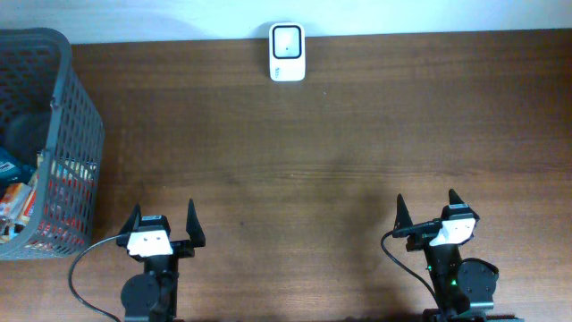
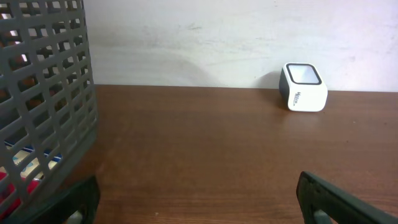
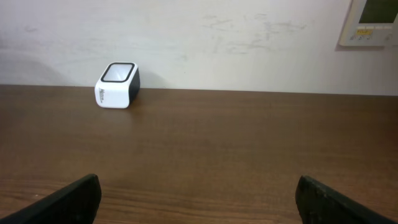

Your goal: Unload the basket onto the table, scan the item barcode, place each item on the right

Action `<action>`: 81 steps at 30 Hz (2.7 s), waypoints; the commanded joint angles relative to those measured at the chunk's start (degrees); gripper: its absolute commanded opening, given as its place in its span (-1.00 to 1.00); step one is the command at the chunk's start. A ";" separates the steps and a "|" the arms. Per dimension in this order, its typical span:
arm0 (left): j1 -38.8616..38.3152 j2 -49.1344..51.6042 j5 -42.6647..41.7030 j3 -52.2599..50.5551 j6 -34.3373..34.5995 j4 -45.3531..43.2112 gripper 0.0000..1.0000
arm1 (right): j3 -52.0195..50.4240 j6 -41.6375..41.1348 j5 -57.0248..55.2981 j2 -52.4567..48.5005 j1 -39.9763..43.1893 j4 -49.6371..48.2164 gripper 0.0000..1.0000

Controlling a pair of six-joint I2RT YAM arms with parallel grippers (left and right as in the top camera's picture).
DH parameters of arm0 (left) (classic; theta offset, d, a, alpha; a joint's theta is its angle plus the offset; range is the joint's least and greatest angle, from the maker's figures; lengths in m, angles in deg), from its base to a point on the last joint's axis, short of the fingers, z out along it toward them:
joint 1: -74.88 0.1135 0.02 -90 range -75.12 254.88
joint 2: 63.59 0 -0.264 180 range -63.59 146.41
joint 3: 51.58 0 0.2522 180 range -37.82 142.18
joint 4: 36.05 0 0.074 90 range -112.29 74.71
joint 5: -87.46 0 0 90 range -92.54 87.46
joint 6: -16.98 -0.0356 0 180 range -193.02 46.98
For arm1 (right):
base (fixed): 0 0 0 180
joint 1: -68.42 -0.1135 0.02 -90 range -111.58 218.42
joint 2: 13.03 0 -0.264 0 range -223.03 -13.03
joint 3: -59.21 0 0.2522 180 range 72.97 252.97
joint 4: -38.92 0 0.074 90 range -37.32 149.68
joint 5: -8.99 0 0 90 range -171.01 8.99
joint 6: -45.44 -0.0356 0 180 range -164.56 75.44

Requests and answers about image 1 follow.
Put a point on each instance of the grey plastic mesh basket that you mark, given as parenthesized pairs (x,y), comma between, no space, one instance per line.
(49,121)

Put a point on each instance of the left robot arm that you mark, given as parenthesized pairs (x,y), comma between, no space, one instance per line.
(152,295)

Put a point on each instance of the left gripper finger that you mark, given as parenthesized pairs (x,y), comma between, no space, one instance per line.
(132,222)
(193,227)

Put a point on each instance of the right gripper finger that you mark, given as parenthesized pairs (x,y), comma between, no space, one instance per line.
(454,198)
(403,219)

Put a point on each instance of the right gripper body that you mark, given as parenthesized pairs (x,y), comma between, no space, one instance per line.
(419,241)

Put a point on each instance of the white barcode scanner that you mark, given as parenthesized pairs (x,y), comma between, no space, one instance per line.
(287,52)

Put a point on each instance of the packaged items in basket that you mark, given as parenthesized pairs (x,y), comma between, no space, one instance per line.
(18,197)

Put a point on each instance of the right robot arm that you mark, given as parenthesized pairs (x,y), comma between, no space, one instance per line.
(462,288)

